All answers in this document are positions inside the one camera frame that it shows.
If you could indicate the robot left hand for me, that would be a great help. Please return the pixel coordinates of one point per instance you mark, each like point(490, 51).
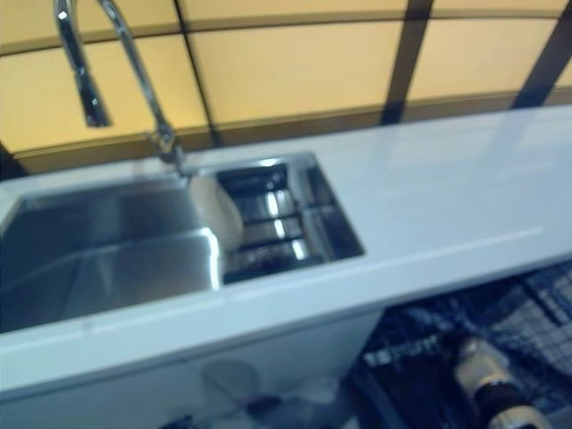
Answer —
point(179, 423)

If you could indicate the beige round plate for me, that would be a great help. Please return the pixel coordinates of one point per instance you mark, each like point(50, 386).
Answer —
point(219, 214)

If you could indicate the white cabinet door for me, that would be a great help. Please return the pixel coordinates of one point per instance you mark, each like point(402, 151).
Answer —
point(67, 402)
point(313, 357)

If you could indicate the stainless steel sink basin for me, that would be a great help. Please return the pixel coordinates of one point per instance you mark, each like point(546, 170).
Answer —
point(111, 250)

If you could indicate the black dish drying rack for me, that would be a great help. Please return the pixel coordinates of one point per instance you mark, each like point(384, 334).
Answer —
point(272, 232)

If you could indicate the chrome gooseneck kitchen faucet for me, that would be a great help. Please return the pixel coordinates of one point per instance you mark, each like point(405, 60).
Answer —
point(143, 80)

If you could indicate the dark window frame grid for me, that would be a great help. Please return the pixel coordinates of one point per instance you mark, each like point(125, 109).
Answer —
point(409, 58)

